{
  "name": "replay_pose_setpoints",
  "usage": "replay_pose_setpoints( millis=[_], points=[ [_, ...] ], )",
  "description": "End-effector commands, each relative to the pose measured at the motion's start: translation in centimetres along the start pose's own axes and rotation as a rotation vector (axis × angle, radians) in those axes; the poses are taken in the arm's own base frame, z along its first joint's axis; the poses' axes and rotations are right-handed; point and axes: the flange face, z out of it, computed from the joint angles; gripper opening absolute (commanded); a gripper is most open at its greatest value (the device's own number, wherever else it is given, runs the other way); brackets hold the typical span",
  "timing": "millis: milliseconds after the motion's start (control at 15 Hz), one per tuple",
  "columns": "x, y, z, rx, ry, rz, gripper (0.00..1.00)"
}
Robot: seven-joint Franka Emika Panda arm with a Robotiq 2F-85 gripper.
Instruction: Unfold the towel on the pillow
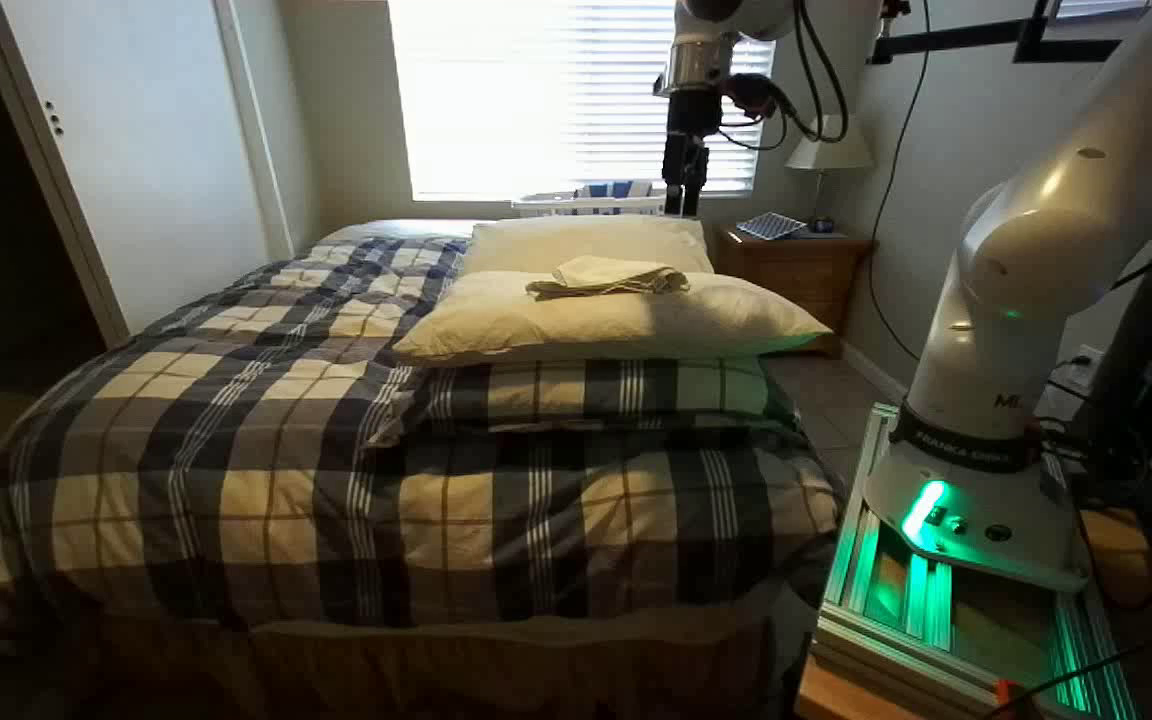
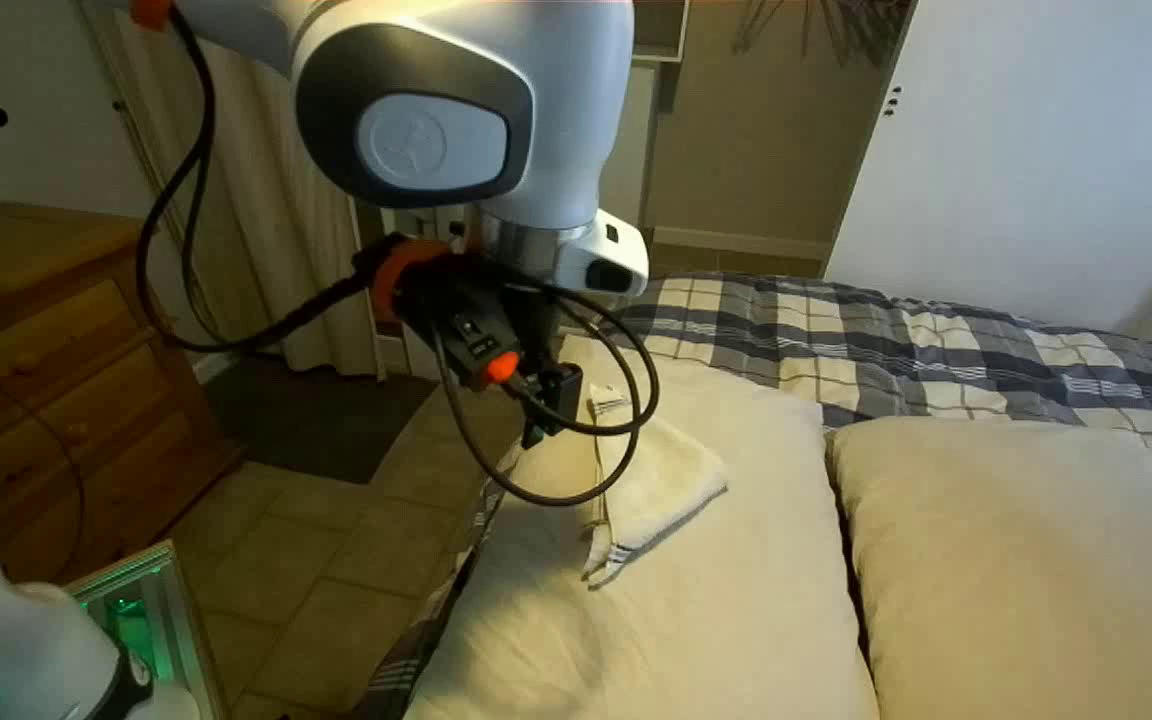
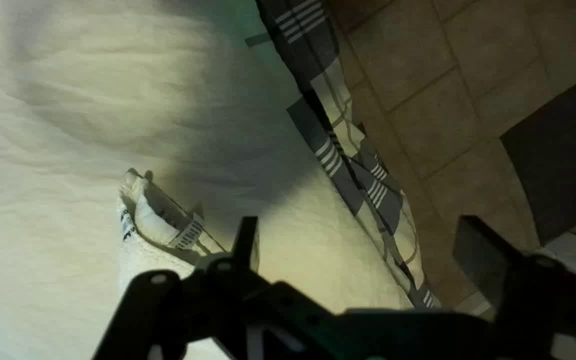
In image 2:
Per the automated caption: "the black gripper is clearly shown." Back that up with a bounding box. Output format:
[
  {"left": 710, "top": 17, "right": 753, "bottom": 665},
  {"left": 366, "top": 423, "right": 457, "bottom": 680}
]
[{"left": 502, "top": 278, "right": 593, "bottom": 453}]

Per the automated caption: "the white towel with blue stripes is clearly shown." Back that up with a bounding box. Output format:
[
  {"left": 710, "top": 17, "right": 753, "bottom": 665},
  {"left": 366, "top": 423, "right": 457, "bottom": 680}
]
[{"left": 579, "top": 386, "right": 731, "bottom": 594}]

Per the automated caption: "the large beige pillow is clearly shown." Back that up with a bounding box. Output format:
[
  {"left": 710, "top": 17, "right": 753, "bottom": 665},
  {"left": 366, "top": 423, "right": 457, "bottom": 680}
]
[{"left": 399, "top": 347, "right": 882, "bottom": 720}]

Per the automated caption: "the dark floor rug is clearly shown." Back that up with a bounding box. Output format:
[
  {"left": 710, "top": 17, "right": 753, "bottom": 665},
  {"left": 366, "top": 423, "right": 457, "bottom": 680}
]
[{"left": 199, "top": 355, "right": 438, "bottom": 487}]

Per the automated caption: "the blue plaid comforter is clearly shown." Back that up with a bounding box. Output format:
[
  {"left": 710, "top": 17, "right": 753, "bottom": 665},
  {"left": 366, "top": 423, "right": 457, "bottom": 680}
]
[{"left": 350, "top": 272, "right": 1152, "bottom": 720}]

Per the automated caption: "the beige curtain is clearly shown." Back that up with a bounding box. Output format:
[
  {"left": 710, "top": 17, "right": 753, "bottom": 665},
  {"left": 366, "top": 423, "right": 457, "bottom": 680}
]
[{"left": 72, "top": 0, "right": 388, "bottom": 382}]

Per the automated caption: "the white framed shelf unit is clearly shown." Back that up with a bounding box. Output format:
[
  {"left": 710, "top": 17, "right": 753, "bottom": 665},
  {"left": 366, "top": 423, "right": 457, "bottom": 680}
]
[{"left": 601, "top": 0, "right": 694, "bottom": 231}]

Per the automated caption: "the wooden dresser with drawers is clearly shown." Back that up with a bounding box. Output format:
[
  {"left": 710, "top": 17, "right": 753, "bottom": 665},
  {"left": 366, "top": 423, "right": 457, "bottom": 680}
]
[{"left": 0, "top": 196, "right": 242, "bottom": 594}]

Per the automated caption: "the white door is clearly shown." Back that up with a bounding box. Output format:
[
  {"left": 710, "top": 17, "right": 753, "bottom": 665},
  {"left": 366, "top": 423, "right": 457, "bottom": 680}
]
[{"left": 821, "top": 0, "right": 1152, "bottom": 337}]

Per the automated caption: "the thin black cable loop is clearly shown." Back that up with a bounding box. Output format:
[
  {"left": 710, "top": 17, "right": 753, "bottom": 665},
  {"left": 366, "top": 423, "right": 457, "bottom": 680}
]
[{"left": 429, "top": 286, "right": 668, "bottom": 514}]

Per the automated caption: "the black wrist camera orange mount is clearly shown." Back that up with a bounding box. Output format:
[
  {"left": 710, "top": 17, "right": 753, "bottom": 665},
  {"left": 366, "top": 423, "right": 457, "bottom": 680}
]
[{"left": 366, "top": 235, "right": 526, "bottom": 394}]

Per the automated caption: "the thick black cable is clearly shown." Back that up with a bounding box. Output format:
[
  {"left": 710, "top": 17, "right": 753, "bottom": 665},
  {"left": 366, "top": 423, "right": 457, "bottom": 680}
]
[{"left": 133, "top": 12, "right": 399, "bottom": 360}]

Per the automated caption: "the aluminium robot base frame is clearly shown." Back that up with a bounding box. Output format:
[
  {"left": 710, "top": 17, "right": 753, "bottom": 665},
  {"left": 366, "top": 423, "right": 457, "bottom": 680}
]
[{"left": 62, "top": 537, "right": 228, "bottom": 720}]

